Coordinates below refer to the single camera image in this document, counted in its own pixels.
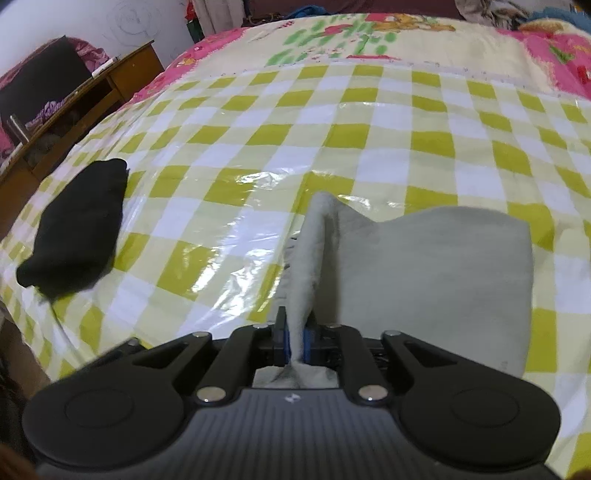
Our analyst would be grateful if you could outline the purple cloth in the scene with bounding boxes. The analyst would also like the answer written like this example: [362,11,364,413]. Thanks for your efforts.
[25,99,70,130]

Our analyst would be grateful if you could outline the black pants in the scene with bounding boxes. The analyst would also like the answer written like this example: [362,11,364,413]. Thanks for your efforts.
[16,158,130,303]

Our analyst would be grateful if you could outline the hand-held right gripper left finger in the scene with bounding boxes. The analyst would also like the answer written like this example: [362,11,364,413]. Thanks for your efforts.
[134,307,293,406]

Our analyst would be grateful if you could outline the white flat item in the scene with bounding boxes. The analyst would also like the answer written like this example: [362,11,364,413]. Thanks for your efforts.
[91,55,122,77]

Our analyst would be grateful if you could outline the black monitor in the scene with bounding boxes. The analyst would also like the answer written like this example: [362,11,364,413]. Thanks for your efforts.
[0,39,93,134]

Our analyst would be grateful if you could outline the magenta patterned cloth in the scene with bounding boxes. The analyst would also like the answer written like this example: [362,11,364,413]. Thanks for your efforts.
[74,39,112,68]

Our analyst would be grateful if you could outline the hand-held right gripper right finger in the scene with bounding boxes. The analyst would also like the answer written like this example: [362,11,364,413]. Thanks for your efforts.
[302,314,458,407]

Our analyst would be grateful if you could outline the pile of clothes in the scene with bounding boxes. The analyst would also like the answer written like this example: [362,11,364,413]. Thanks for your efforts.
[455,0,591,31]

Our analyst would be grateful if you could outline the metal cup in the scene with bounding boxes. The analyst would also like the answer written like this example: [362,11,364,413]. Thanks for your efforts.
[9,114,28,146]

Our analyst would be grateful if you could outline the maroon headboard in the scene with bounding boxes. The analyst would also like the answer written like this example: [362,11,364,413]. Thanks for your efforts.
[249,0,462,19]

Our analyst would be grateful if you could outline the beige hanging cloth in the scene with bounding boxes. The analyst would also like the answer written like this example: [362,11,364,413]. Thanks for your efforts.
[191,0,250,35]

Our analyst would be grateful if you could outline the wooden desk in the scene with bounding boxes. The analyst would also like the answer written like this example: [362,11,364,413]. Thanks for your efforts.
[0,39,167,241]

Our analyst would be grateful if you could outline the green checkered plastic sheet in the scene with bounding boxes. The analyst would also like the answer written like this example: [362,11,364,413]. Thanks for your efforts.
[0,62,591,462]

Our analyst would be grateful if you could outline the grey pants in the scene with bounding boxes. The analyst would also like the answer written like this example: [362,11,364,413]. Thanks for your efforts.
[254,191,536,388]

